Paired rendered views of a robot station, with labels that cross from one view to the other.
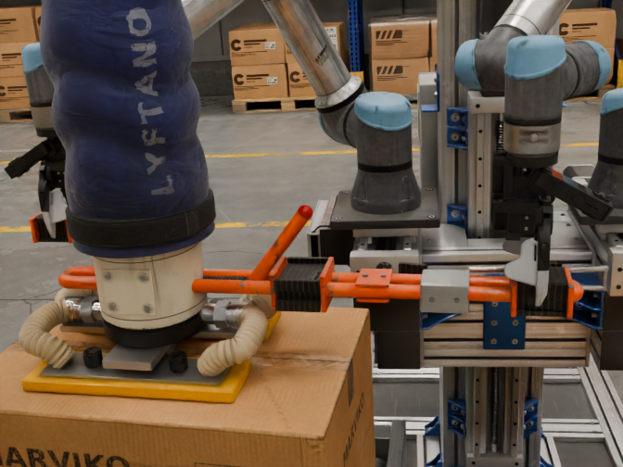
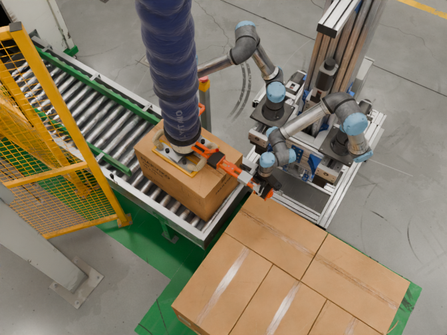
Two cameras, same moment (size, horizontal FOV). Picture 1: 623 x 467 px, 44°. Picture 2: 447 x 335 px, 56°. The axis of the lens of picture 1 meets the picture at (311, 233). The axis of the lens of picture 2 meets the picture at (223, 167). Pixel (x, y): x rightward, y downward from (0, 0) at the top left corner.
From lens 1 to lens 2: 1.82 m
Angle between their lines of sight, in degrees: 45
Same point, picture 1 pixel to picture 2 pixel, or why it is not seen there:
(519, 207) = (258, 180)
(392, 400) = not seen: hidden behind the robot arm
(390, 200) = (269, 117)
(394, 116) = (275, 99)
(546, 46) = (265, 163)
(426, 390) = not seen: hidden behind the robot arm
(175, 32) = (189, 112)
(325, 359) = (219, 171)
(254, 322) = (201, 163)
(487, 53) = (271, 137)
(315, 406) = (207, 188)
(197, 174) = (193, 133)
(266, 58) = not seen: outside the picture
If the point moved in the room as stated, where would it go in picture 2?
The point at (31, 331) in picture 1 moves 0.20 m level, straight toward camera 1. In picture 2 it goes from (154, 139) to (151, 167)
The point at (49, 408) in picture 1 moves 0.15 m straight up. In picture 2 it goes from (155, 160) to (151, 148)
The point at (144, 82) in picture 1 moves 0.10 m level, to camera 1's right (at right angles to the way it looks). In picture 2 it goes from (179, 121) to (196, 127)
